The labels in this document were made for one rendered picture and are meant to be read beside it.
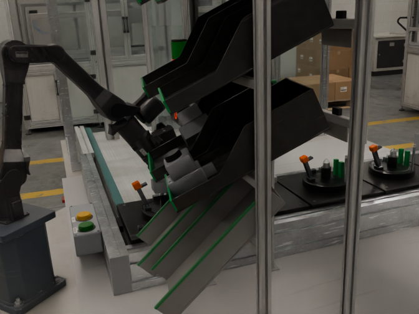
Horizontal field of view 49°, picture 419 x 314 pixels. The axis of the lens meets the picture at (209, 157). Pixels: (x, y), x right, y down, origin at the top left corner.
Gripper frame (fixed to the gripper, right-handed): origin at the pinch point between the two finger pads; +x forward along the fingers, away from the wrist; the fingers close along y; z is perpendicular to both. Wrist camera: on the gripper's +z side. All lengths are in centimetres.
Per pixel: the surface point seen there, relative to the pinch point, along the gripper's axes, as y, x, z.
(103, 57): 107, -18, 11
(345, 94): 460, 288, 261
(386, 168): -1, 49, 52
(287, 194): -2.0, 30.4, 21.7
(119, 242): -9.8, 2.5, -20.2
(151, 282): -16.7, 13.1, -20.4
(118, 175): 52, 11, -16
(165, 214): -21.3, -0.6, -6.4
